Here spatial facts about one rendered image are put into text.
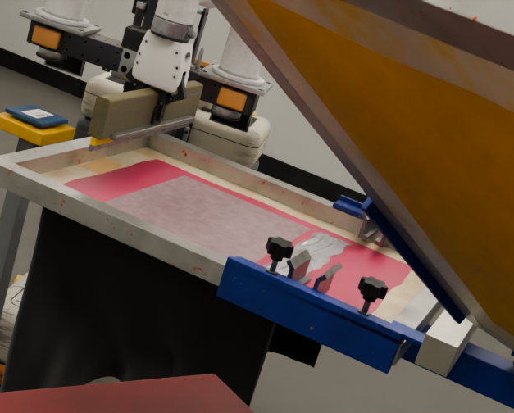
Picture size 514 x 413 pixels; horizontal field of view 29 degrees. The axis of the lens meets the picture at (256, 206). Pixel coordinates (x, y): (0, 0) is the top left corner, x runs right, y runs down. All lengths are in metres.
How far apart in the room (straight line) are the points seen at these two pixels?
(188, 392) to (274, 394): 2.50
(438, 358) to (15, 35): 5.53
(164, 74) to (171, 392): 1.04
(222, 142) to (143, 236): 1.27
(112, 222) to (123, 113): 0.24
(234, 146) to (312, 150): 3.00
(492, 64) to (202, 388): 0.52
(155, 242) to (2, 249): 0.73
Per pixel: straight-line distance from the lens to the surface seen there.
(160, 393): 0.94
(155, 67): 1.91
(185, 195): 2.00
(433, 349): 1.48
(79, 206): 1.71
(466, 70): 0.60
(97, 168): 2.01
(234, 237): 1.85
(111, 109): 1.78
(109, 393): 0.92
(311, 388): 3.58
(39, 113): 2.24
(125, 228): 1.67
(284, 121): 5.92
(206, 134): 2.91
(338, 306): 1.54
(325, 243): 1.96
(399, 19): 0.60
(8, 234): 2.30
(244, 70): 2.31
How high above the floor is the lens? 1.56
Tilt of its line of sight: 17 degrees down
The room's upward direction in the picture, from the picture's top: 18 degrees clockwise
